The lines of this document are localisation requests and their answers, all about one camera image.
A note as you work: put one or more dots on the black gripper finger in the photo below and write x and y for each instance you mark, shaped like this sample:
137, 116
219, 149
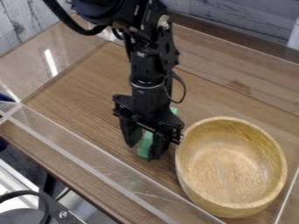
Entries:
133, 131
159, 145

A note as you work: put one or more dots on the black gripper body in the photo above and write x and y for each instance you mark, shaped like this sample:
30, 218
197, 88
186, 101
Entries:
145, 103

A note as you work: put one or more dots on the green rectangular block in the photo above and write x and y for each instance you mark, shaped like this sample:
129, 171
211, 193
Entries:
166, 123

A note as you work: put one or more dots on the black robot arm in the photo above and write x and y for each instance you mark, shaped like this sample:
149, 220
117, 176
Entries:
142, 23

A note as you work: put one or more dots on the brown wooden bowl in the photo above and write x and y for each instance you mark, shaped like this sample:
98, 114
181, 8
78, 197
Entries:
230, 166

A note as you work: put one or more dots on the blue object at edge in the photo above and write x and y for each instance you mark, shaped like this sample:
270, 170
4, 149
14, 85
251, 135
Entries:
6, 98

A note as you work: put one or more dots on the clear acrylic enclosure wall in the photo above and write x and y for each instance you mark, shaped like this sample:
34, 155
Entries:
63, 75

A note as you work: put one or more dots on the black metal table bracket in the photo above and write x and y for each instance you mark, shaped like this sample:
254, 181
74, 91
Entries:
58, 213

